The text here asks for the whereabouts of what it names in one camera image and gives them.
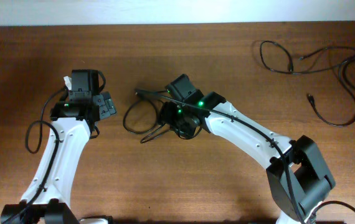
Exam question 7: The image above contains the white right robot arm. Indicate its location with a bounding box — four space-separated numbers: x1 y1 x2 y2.
160 74 336 223

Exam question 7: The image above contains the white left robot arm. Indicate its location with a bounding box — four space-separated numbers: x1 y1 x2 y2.
0 69 116 223

